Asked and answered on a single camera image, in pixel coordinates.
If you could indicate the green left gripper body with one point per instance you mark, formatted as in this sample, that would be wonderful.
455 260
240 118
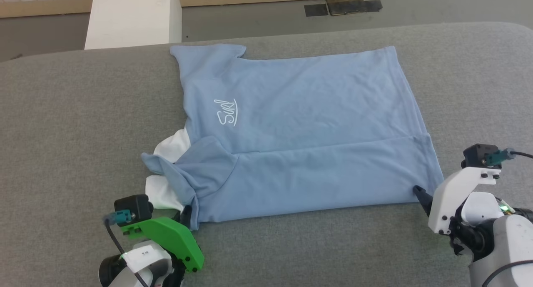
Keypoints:
168 237

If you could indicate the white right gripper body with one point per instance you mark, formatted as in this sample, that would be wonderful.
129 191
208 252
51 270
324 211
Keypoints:
447 199

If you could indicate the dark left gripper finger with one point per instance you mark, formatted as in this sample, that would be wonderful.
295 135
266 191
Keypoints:
186 214

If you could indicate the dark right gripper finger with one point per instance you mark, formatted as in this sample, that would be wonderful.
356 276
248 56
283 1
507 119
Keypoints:
422 196

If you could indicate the light blue t-shirt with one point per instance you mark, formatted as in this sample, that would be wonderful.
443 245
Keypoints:
308 124

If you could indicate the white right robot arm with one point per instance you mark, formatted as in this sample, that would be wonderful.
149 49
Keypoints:
508 241

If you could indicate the wide black floor mat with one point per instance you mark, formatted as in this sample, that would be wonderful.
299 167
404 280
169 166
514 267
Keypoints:
354 7

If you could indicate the white box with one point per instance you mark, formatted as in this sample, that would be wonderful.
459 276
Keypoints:
133 18

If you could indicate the small black floor mat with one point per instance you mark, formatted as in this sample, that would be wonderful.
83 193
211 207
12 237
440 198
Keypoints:
316 10

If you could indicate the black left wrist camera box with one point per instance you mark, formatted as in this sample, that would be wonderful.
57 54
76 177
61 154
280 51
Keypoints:
133 208

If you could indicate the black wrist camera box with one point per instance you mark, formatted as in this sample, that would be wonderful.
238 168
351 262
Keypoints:
133 208
479 154

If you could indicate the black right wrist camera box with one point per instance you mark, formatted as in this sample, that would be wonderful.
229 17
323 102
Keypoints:
479 154

